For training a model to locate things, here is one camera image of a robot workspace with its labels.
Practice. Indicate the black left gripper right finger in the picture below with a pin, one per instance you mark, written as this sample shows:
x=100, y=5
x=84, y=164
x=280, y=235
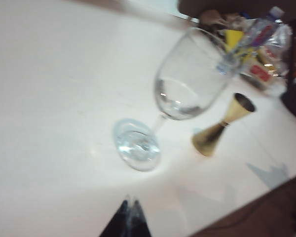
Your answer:
x=139, y=224

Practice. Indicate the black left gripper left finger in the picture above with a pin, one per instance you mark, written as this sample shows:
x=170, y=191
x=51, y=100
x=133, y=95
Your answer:
x=119, y=224

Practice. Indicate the gold double-ended jigger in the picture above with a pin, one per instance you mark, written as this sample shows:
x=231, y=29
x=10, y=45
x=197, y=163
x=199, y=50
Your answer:
x=209, y=140

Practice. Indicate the clear wine glass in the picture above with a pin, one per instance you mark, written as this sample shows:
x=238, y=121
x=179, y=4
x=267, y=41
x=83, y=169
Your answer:
x=187, y=86

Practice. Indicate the clear plastic water bottle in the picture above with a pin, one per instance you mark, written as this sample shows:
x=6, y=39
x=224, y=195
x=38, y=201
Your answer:
x=261, y=32

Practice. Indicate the yellow paper sheet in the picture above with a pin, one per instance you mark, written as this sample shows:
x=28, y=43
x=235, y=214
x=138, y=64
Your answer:
x=233, y=39

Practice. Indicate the clear bag with red label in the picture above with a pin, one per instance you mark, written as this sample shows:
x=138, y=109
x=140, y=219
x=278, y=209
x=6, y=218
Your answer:
x=273, y=61

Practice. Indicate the crumpled brown paper bag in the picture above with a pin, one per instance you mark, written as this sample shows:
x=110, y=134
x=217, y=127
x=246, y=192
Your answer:
x=212, y=17

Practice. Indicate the brown desk divider panel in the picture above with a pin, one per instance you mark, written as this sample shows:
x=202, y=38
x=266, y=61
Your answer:
x=236, y=5

